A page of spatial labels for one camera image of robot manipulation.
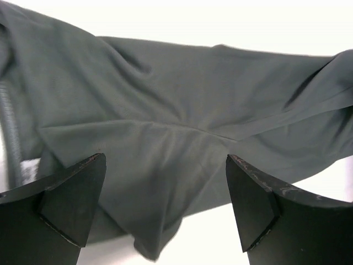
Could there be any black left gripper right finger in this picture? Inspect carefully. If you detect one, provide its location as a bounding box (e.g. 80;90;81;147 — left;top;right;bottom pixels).
226;155;352;265

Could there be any dark grey t-shirt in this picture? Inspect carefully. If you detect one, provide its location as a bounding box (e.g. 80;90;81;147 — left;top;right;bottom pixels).
1;2;352;261

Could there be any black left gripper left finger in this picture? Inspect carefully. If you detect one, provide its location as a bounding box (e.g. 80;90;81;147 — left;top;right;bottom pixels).
1;153;106;265

